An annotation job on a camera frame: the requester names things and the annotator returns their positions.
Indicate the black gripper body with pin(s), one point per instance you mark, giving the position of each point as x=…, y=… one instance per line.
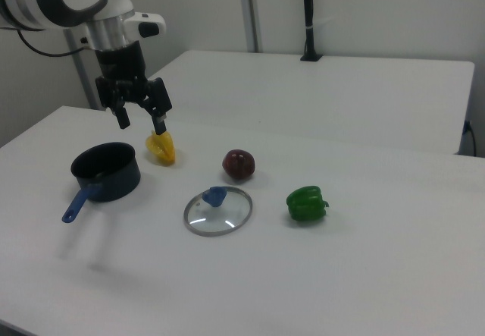
x=120, y=65

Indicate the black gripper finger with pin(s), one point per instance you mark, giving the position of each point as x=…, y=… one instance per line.
x=122, y=118
x=160, y=102

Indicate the glass lid with blue knob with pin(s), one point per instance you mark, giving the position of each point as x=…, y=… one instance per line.
x=218, y=212

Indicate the yellow bell pepper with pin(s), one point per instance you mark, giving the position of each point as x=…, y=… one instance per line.
x=163, y=148

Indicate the dark red bell pepper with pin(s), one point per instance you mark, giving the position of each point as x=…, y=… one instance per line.
x=238, y=164

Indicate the black pole with table clamp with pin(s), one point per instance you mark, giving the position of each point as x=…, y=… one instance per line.
x=310, y=17

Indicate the green bell pepper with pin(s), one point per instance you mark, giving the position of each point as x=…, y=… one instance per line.
x=305, y=204

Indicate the grey aluminium frame post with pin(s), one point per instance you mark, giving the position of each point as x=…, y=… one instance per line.
x=81, y=82

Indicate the grey wall partition profile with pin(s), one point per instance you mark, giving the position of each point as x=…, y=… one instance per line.
x=250, y=10

